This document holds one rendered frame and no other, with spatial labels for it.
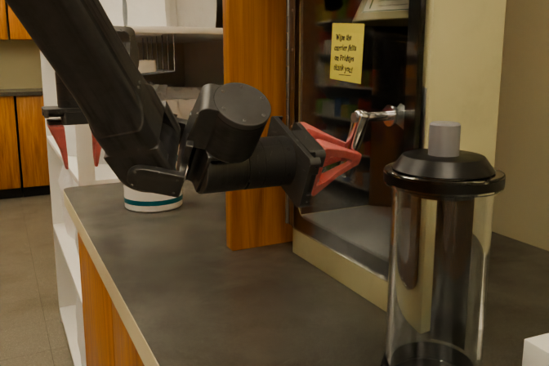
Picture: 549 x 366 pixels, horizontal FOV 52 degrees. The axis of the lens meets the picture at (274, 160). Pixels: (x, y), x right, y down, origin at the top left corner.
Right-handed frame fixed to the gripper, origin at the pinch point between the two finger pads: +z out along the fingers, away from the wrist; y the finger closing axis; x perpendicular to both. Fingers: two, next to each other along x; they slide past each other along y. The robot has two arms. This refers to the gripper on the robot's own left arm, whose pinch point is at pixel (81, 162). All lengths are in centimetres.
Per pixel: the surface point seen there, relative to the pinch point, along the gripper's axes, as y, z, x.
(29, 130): 12, 46, 456
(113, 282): 1.8, 16.4, -12.5
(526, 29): 75, -21, -22
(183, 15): 47, -30, 93
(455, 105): 36, -11, -45
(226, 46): 23.1, -18.3, -7.2
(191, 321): 8.1, 16.3, -30.4
